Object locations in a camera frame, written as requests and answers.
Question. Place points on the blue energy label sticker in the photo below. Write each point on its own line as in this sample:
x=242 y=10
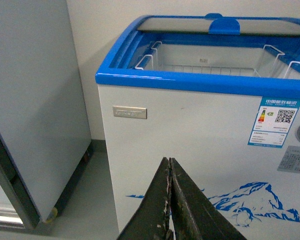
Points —
x=273 y=121

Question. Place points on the grey upright display fridge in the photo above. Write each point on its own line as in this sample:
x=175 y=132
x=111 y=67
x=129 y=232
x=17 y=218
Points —
x=44 y=129

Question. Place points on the silver brand nameplate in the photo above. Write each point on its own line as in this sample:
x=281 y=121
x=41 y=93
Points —
x=130 y=112

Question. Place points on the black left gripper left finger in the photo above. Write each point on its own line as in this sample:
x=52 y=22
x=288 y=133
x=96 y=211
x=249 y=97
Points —
x=151 y=221

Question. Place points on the white wire freezer basket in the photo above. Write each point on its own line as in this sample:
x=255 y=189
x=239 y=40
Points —
x=213 y=60

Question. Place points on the white blue chest freezer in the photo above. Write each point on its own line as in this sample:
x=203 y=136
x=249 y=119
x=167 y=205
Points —
x=204 y=121

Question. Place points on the grey instruction sticker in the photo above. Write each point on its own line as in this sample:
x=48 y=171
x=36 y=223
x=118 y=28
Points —
x=291 y=160

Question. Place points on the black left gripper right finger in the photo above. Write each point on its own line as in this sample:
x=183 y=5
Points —
x=194 y=216

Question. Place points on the rear sliding glass lid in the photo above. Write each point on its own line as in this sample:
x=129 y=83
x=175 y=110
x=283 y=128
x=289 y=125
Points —
x=213 y=16

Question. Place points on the front sliding glass lid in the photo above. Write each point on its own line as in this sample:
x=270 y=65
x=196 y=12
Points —
x=222 y=26

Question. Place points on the sliding glass lid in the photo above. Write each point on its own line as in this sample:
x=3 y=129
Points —
x=213 y=16
x=222 y=26

